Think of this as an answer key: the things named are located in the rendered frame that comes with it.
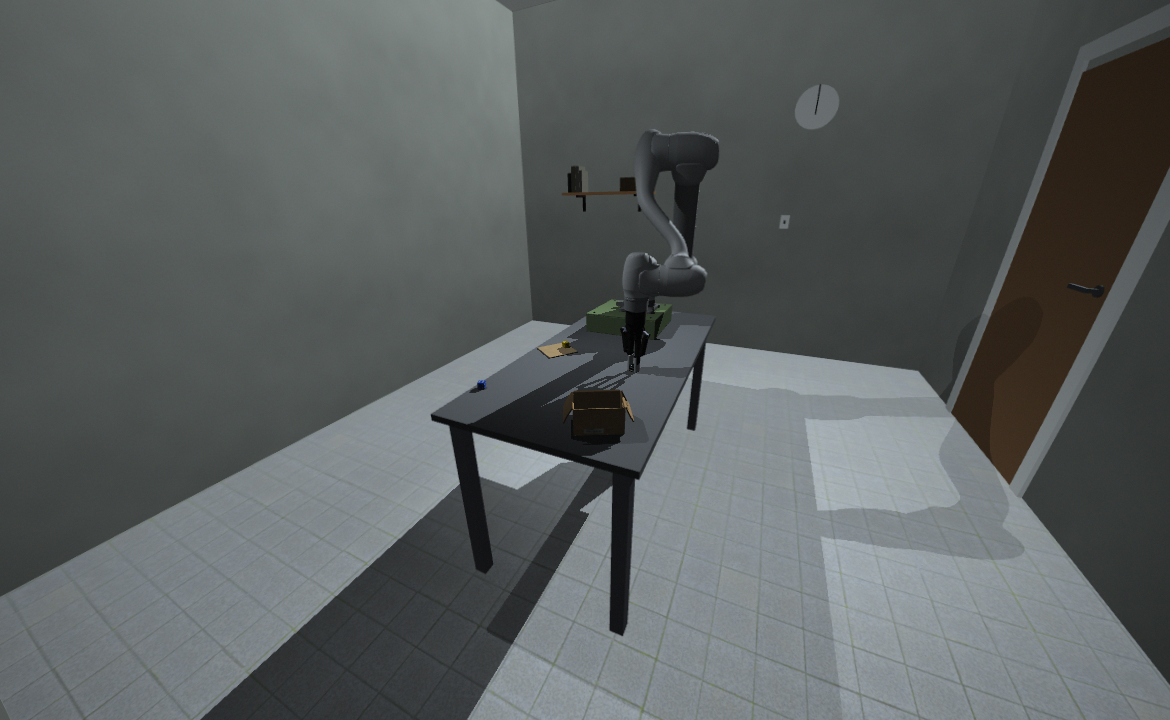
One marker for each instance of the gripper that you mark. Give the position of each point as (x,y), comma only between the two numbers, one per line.
(633,333)

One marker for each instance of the tan textured mat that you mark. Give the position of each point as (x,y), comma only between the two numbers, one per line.
(556,350)

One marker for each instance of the open brown cardboard box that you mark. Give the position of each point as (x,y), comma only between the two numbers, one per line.
(593,422)

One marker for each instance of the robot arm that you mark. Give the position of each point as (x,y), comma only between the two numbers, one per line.
(691,154)

